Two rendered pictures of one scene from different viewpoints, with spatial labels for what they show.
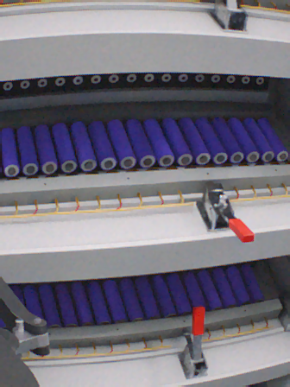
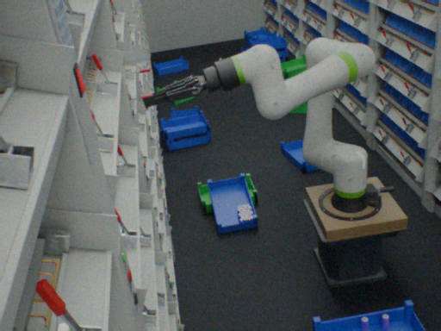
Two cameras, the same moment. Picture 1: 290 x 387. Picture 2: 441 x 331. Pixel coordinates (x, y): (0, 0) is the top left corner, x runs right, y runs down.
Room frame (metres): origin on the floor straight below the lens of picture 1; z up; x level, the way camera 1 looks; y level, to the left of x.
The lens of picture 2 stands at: (-0.06, 1.56, 1.54)
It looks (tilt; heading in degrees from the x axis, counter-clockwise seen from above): 29 degrees down; 283
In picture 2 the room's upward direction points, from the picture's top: 8 degrees counter-clockwise
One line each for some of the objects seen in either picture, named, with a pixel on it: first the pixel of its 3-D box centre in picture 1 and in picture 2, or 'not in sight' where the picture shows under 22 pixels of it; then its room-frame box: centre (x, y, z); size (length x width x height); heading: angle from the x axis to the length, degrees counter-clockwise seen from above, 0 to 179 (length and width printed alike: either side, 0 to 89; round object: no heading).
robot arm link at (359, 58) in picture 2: not in sight; (351, 63); (-0.18, -0.23, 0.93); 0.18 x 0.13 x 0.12; 49
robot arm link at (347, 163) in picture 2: not in sight; (347, 169); (-0.17, -0.23, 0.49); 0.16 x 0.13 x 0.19; 139
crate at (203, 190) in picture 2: not in sight; (226, 192); (0.44, -0.77, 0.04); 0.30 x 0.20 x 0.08; 18
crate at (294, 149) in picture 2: not in sight; (306, 153); (0.01, -1.20, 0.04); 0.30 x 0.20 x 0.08; 119
